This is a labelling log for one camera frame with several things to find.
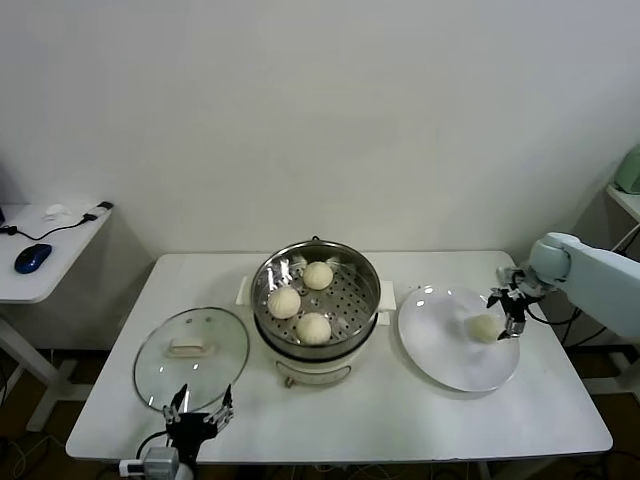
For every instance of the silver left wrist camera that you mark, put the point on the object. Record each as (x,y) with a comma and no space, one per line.
(161,462)

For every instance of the mint green appliance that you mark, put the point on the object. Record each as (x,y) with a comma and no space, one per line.
(630,172)

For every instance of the white round plate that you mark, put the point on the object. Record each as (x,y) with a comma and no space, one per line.
(435,340)

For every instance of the pale blue right arm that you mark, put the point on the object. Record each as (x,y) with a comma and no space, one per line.
(595,280)

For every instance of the blue computer mouse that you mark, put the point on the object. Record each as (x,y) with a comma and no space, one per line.
(32,257)

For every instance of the steel perforated steamer basket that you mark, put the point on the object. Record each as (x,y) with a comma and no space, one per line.
(350,345)

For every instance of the dark monitor edge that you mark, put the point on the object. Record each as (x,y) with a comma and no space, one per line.
(1,200)

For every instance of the white steamed baozi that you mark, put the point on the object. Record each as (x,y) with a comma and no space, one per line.
(314,328)
(317,275)
(284,302)
(482,329)

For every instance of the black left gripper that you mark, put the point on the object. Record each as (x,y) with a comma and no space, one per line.
(190,430)

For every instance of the white electric cooker base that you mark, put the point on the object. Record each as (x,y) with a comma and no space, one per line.
(315,372)

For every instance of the white crumpled tissue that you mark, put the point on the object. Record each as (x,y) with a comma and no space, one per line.
(57,211)

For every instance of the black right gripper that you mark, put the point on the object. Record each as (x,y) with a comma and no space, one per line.
(515,305)

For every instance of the white tag on left arm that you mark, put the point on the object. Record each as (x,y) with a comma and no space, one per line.
(130,467)

